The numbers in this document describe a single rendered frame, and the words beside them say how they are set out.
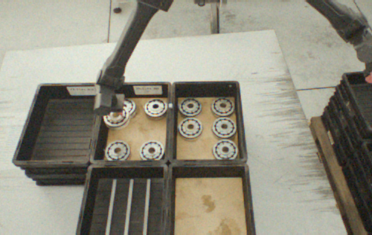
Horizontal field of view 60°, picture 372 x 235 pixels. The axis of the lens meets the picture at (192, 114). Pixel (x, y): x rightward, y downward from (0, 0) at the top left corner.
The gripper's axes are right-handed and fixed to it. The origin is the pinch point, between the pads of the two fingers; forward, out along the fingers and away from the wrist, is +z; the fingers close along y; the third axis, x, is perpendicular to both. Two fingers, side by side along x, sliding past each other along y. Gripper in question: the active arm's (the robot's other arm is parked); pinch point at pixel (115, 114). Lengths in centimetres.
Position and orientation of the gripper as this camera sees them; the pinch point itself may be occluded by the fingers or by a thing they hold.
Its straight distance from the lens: 133.8
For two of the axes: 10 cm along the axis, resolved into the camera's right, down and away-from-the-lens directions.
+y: 10.0, -0.1, -0.4
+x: 0.1, -8.5, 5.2
